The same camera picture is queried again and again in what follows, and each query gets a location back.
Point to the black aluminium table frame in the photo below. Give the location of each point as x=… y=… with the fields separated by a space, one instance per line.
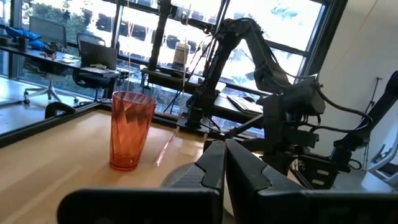
x=31 y=130

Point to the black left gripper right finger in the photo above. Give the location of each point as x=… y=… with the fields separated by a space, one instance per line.
x=280 y=205

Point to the long dark desk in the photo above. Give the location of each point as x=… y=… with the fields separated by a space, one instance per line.
x=37 y=56

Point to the dark desk with keyboard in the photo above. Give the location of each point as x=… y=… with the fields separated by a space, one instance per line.
x=174 y=81

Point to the blue fabric bag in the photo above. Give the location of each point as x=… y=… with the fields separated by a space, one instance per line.
x=21 y=32
x=37 y=45

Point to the white chair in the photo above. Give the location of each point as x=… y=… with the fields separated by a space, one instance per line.
x=373 y=183

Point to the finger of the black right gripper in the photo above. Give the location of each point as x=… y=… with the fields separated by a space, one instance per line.
x=311 y=174
x=280 y=160

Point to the black window frame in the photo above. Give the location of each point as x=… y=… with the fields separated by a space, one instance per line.
x=321 y=34

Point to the black monitor pole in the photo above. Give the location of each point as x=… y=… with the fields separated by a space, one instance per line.
x=159 y=37

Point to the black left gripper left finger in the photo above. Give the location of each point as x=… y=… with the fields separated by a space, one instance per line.
x=186 y=205

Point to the red translucent plastic cup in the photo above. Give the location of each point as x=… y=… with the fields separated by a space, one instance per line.
x=132 y=133

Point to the black office chair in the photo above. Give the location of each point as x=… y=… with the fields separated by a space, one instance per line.
x=96 y=54

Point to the grey office chair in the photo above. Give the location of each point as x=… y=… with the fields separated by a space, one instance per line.
x=48 y=29

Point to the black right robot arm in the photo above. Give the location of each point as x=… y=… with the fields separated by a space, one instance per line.
x=214 y=71

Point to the grey woven round placemat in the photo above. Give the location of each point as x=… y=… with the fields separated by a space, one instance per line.
x=182 y=177

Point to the white cylindrical container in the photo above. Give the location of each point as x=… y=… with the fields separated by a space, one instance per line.
x=181 y=54

